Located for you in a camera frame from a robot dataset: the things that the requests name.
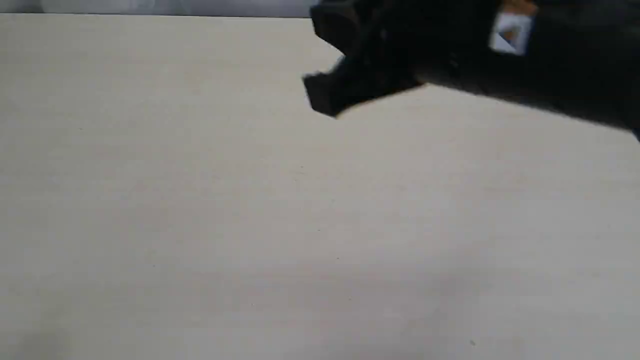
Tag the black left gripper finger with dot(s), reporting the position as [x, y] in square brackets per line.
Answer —
[341, 22]

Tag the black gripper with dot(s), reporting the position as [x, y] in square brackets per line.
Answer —
[579, 58]

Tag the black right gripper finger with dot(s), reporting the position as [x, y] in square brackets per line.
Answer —
[356, 80]

